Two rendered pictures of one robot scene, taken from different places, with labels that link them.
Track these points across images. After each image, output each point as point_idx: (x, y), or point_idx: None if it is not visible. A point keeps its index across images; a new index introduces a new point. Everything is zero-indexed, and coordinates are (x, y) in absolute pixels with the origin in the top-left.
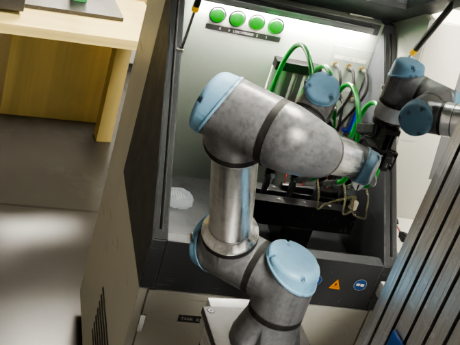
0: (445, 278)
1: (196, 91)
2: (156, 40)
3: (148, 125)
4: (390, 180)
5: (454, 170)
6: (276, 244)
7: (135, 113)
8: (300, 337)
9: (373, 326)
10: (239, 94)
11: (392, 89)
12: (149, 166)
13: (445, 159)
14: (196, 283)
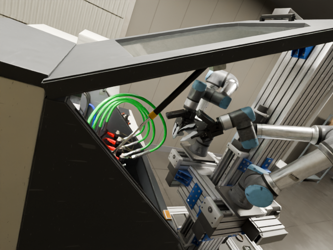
0: None
1: None
2: (39, 170)
3: (94, 222)
4: (129, 126)
5: (292, 113)
6: (262, 171)
7: (7, 243)
8: (227, 187)
9: (256, 162)
10: None
11: (201, 95)
12: (133, 231)
13: (289, 111)
14: None
